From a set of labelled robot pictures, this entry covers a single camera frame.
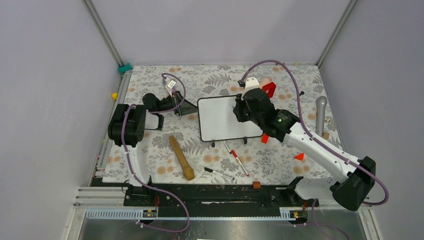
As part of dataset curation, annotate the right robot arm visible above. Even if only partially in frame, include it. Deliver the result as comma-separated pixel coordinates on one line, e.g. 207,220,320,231
233,88,376,211

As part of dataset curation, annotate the brown small block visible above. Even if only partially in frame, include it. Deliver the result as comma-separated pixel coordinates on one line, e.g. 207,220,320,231
252,181,262,190

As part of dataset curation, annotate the purple cable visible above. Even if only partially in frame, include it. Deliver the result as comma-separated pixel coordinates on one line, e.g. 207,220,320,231
241,59,390,240
120,72,191,233

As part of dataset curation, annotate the white whiteboard black frame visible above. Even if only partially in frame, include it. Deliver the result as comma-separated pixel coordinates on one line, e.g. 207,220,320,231
197,95,263,142

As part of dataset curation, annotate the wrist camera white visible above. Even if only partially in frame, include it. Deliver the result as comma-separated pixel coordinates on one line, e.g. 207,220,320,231
164,79,176,96
238,77,260,100

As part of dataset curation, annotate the red rectangular block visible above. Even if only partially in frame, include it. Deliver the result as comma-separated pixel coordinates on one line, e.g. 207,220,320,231
261,133,269,144

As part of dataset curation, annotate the black capped marker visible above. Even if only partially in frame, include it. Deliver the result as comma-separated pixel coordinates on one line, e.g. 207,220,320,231
204,167,235,181

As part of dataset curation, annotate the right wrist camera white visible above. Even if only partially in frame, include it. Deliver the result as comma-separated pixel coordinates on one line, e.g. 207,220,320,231
238,77,260,100

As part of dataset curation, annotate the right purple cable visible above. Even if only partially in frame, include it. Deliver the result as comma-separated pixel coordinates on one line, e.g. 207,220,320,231
241,59,390,240

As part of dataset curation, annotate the red square block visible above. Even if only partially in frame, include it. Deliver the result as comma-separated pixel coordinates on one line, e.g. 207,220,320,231
262,82,277,99

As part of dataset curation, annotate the teal clamp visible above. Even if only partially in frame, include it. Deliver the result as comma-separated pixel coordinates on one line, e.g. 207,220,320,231
117,63,133,74

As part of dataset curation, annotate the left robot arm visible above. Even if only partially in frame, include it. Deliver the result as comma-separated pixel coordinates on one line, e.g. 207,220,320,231
107,91,198,206

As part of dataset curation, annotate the blue capped marker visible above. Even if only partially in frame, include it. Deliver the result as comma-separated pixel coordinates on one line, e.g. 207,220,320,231
222,141,231,153

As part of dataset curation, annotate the tan wooden cube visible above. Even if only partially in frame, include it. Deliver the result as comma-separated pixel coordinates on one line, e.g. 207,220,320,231
322,132,331,140

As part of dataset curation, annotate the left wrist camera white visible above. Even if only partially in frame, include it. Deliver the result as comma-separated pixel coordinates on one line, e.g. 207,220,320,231
164,79,176,96

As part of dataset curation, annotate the silver grey microphone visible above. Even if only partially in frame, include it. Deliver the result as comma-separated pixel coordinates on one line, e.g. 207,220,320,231
315,96,328,137

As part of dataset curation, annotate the red wedge block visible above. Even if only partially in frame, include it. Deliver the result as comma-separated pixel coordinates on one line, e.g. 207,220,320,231
294,153,305,161

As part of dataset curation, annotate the yellow small cube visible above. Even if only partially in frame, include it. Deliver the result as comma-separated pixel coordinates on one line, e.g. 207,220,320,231
111,92,118,100

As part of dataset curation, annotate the red capped marker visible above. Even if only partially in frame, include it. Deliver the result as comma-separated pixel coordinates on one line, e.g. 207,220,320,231
230,149,250,177

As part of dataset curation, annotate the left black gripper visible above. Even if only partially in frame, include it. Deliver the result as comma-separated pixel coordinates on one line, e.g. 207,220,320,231
156,90,198,116

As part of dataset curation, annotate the floral patterned mat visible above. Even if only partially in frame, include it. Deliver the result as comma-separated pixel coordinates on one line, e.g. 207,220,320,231
103,65,332,185

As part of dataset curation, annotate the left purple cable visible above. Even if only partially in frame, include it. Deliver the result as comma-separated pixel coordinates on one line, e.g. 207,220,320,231
120,72,191,233

